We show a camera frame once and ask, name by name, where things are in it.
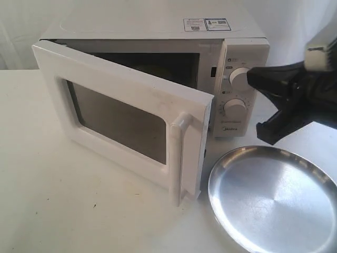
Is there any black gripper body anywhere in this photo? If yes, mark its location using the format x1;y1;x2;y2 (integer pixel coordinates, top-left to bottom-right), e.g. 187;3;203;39
284;62;336;127

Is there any white microwave door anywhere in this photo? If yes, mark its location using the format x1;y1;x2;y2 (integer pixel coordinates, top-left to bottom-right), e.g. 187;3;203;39
33;40;213;206

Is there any white microwave oven body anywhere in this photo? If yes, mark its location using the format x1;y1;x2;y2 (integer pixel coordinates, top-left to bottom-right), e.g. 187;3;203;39
41;7;270;138

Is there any upper white control knob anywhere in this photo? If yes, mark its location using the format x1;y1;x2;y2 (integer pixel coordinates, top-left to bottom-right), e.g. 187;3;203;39
229;67;250;90

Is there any white control knob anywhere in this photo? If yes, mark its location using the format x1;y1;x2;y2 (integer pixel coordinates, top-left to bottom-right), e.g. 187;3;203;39
223;99;246;119
229;67;250;90

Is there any lower white control knob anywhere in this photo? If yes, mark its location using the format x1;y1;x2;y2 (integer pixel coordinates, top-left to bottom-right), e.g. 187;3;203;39
223;99;246;119

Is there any white curtain backdrop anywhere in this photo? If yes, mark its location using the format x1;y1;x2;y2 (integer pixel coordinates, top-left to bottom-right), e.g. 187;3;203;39
1;1;336;70

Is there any round stainless steel plate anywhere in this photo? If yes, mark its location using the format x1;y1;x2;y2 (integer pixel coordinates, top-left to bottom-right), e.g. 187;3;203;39
208;145;336;252

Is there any blue white label sticker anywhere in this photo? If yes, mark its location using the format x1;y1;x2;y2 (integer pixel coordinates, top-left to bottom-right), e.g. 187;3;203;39
183;18;231;32

